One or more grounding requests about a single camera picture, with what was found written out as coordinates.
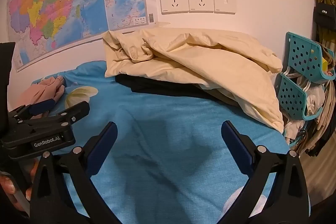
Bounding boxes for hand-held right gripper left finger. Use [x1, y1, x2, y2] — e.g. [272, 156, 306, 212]
[29, 121, 124, 224]

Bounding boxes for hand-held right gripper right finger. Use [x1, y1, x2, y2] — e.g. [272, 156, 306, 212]
[221, 120, 311, 224]

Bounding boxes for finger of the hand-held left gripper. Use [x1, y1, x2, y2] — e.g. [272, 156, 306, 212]
[8, 99, 56, 123]
[18, 101, 90, 135]

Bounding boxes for pink garment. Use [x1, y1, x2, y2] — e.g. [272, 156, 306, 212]
[16, 76, 66, 119]

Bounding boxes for cream yellow garment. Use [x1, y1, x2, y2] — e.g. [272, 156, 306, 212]
[102, 28, 284, 133]

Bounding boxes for beige hanging clothes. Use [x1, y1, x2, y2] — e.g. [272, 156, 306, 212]
[283, 77, 336, 156]

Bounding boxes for person's left hand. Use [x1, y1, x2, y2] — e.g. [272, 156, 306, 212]
[0, 158, 40, 215]

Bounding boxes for blue floral bedsheet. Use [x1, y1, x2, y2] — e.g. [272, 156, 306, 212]
[26, 61, 290, 224]

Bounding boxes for teal perforated plastic basket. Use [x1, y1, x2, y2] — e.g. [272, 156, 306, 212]
[275, 72, 324, 121]
[285, 32, 336, 83]

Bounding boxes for black garment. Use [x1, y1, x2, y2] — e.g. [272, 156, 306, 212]
[115, 74, 237, 109]

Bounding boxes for black handbag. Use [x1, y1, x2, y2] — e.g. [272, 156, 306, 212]
[314, 0, 336, 28]

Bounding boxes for colourful wall map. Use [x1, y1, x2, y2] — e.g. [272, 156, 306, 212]
[0, 0, 159, 73]

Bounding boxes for white wall socket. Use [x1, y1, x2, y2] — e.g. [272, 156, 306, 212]
[159, 0, 189, 14]
[187, 0, 215, 14]

